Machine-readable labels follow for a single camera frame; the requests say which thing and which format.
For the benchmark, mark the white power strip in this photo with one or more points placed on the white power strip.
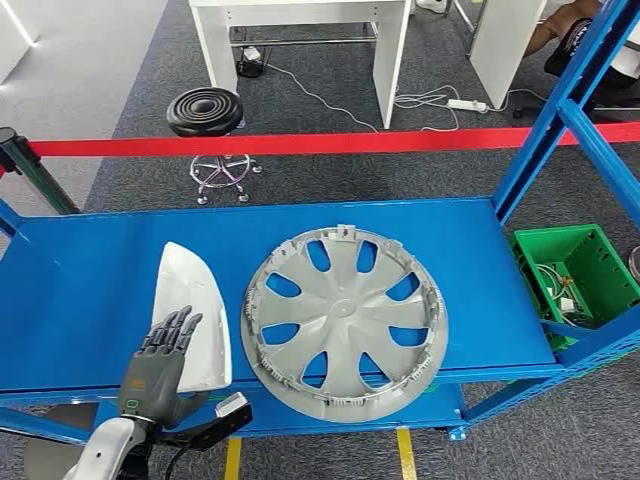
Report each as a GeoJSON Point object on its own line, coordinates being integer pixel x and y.
{"type": "Point", "coordinates": [467, 104]}

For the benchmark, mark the blue metal shelf rack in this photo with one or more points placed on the blue metal shelf rack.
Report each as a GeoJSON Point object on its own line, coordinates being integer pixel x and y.
{"type": "Point", "coordinates": [100, 285]}

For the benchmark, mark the red barrier tape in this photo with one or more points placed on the red barrier tape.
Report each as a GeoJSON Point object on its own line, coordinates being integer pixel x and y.
{"type": "Point", "coordinates": [300, 142]}

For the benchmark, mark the green plastic crate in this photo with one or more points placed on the green plastic crate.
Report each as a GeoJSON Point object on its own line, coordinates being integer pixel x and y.
{"type": "Point", "coordinates": [600, 265]}

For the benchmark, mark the grey wheel hubcap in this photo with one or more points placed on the grey wheel hubcap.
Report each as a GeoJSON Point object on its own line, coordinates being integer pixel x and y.
{"type": "Point", "coordinates": [345, 311]}

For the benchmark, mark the white curved plastic cover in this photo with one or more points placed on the white curved plastic cover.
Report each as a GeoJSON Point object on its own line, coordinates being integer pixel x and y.
{"type": "Point", "coordinates": [200, 298]}

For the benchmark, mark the black round stool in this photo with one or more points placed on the black round stool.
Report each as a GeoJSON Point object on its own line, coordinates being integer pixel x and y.
{"type": "Point", "coordinates": [205, 109]}

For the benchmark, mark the person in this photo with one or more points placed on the person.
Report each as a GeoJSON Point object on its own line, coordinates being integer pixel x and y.
{"type": "Point", "coordinates": [575, 40]}

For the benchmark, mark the black router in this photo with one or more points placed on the black router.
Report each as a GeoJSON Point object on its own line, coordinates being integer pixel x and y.
{"type": "Point", "coordinates": [248, 65]}

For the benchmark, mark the white desk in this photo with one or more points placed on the white desk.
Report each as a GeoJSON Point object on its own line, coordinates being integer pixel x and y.
{"type": "Point", "coordinates": [500, 46]}
{"type": "Point", "coordinates": [395, 60]}

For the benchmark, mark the yellow floor tape square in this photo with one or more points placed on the yellow floor tape square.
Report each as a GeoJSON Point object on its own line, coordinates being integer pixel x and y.
{"type": "Point", "coordinates": [406, 457]}

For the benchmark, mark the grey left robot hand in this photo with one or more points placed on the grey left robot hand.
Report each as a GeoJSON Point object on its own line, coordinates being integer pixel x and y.
{"type": "Point", "coordinates": [155, 384]}

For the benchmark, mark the black barrier post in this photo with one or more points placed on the black barrier post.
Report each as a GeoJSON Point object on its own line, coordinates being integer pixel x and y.
{"type": "Point", "coordinates": [35, 173]}

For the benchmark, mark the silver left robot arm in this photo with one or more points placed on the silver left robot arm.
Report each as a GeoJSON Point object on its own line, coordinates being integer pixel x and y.
{"type": "Point", "coordinates": [105, 450]}

